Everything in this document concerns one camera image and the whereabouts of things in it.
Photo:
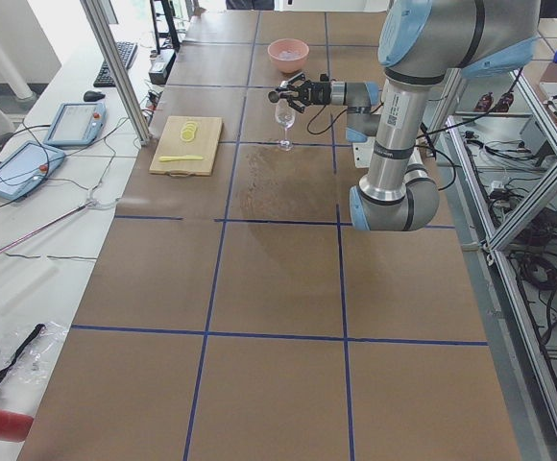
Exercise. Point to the clear plastic bag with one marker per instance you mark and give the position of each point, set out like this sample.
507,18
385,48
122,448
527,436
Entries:
28,353

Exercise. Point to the clear ice cubes pile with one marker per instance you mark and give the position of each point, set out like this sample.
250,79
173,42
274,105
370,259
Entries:
289,55

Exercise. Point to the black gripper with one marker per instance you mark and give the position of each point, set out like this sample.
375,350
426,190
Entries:
321,92

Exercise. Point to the pink bowl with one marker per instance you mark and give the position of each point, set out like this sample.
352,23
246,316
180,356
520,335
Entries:
288,67

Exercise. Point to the yellow plastic knife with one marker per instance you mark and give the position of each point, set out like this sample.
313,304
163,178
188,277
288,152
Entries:
180,158

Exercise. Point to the black computer mouse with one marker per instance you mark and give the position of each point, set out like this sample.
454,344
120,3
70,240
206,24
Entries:
93,96

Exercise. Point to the wooden cutting board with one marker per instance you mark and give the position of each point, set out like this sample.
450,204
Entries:
170,144

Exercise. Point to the blue teach pendant near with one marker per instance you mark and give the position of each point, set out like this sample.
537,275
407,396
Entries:
27,168

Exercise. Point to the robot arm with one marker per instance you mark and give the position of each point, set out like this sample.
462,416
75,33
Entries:
419,43

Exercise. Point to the lemon slice leftmost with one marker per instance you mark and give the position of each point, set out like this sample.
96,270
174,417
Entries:
187,137

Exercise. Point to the blue teach pendant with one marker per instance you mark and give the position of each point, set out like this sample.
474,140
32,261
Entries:
76,125
27,168

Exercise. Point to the blue teach pendant far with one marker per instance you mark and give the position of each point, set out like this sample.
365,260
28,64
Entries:
76,125

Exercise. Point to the aluminium frame post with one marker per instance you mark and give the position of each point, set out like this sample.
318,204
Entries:
99,25

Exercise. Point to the clear wine glass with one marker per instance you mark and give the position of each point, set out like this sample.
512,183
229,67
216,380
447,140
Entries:
285,117

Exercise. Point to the black box device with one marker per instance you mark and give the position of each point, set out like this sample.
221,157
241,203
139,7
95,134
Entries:
162,66

